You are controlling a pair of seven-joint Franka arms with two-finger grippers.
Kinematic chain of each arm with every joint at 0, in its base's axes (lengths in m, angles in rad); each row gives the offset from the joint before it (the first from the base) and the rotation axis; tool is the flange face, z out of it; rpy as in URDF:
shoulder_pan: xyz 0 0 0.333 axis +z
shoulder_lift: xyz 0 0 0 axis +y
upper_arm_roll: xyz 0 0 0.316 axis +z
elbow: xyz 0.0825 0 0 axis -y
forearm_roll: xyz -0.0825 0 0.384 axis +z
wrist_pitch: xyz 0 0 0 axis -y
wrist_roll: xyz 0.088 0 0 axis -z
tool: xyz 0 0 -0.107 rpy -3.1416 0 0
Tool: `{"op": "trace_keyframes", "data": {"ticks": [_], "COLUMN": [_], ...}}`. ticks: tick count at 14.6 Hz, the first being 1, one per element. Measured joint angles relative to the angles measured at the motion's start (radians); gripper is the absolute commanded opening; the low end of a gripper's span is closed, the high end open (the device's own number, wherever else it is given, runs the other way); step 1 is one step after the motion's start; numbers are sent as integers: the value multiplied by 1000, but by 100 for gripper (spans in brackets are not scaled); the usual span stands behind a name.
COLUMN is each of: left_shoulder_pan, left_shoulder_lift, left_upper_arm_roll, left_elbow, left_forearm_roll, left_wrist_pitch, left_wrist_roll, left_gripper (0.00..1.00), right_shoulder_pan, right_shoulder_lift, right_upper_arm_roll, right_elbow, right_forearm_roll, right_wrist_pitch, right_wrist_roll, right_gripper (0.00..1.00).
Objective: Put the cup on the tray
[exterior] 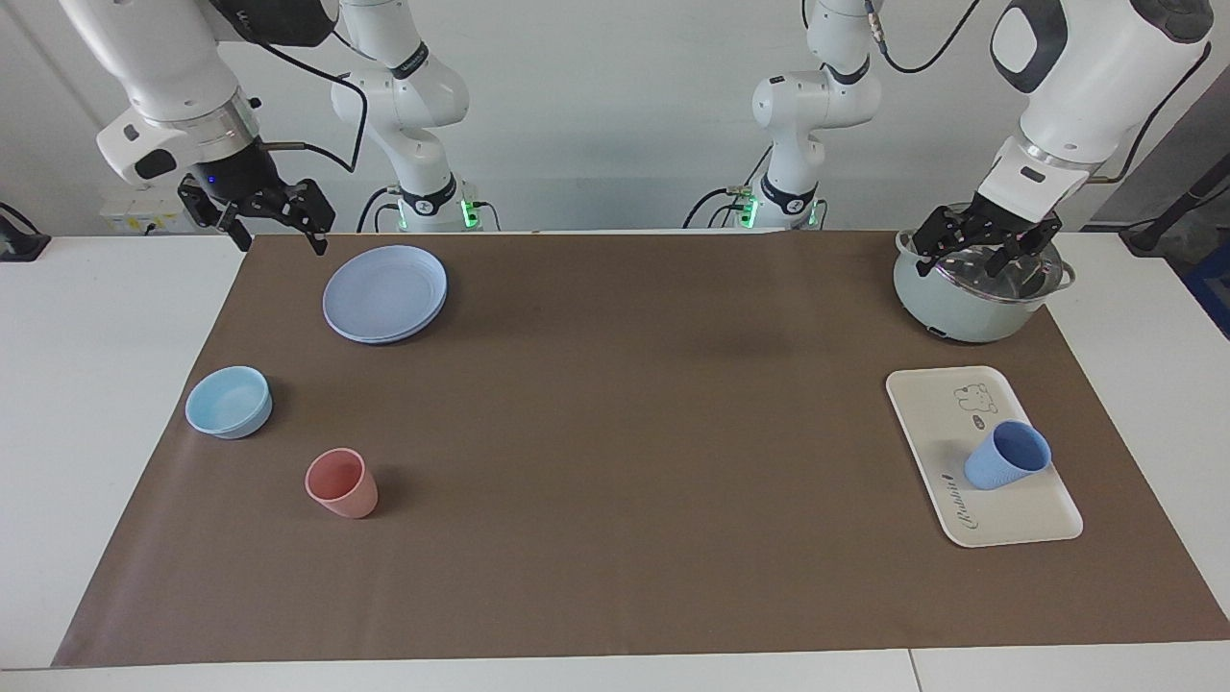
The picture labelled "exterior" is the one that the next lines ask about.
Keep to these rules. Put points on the white wall power strip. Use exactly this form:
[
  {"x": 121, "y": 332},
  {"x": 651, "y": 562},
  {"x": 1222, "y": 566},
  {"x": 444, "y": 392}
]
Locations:
[{"x": 125, "y": 216}]

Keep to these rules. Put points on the cream tray with bear print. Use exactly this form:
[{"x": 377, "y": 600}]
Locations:
[{"x": 937, "y": 413}]

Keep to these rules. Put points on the lavender blue plate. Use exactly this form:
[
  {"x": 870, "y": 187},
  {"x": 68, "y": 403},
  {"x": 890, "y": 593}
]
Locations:
[{"x": 384, "y": 293}]

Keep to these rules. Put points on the brown table mat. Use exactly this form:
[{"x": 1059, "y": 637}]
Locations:
[{"x": 625, "y": 481}]

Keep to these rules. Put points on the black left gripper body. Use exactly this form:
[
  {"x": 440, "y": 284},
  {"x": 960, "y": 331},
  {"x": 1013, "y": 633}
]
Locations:
[{"x": 1004, "y": 226}]

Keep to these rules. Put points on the blue ribbed cup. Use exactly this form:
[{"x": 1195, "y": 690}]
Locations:
[{"x": 999, "y": 466}]

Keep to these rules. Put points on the black stand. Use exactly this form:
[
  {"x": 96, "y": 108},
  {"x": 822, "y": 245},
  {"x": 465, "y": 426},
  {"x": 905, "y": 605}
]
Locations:
[{"x": 1148, "y": 235}]

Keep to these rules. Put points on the pale green cooking pot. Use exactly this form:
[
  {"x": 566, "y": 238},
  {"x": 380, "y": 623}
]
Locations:
[{"x": 951, "y": 312}]

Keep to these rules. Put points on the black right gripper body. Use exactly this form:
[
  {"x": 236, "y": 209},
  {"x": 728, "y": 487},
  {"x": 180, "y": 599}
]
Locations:
[{"x": 240, "y": 173}]

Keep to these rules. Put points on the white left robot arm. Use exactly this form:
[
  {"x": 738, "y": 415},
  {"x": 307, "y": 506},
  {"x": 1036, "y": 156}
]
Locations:
[{"x": 1095, "y": 67}]

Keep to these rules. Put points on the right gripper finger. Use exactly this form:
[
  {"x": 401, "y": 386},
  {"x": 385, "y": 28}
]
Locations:
[
  {"x": 313, "y": 210},
  {"x": 207, "y": 204}
]

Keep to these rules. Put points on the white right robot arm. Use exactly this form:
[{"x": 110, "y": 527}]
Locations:
[{"x": 163, "y": 58}]

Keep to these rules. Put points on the light blue bowl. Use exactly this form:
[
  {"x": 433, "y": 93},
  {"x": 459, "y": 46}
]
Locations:
[{"x": 228, "y": 402}]

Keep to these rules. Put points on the black clamp mount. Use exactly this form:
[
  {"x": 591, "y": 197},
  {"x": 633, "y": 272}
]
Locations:
[{"x": 19, "y": 248}]

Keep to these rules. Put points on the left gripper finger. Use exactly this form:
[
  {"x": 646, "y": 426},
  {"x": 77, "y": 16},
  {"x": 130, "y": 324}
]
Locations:
[
  {"x": 942, "y": 235},
  {"x": 1028, "y": 242}
]

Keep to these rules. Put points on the pink cup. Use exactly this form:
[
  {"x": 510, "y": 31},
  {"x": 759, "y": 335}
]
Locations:
[{"x": 346, "y": 490}]

